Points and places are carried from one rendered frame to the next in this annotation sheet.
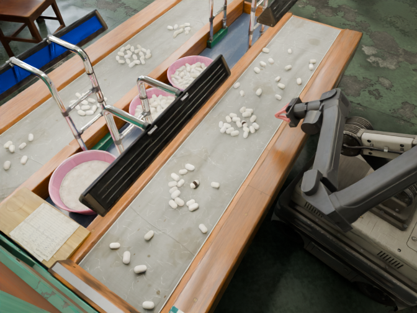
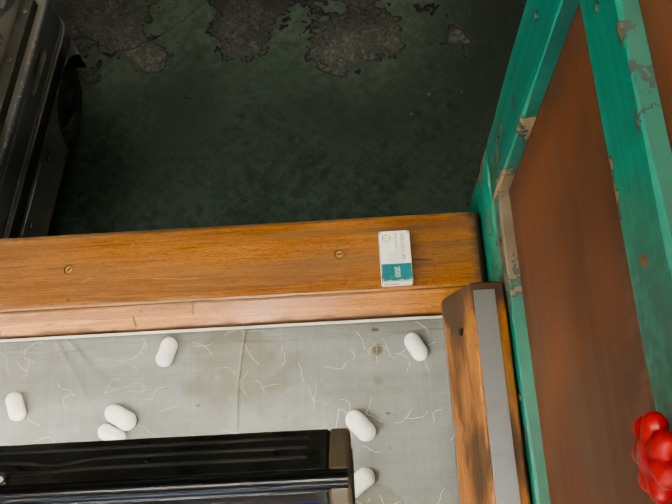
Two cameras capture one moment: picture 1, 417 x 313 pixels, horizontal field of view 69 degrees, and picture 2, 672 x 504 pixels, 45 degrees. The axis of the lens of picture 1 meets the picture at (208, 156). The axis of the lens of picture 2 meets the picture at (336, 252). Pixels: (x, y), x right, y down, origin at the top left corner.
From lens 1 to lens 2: 0.49 m
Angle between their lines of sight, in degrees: 50
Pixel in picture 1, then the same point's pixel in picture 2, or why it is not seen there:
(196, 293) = (325, 260)
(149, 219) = not seen: outside the picture
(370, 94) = not seen: outside the picture
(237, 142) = not seen: outside the picture
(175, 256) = (276, 372)
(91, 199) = (336, 457)
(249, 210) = (53, 266)
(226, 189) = (12, 371)
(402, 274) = (12, 32)
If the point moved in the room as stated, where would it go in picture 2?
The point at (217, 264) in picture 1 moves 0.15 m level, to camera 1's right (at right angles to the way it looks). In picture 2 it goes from (237, 257) to (171, 162)
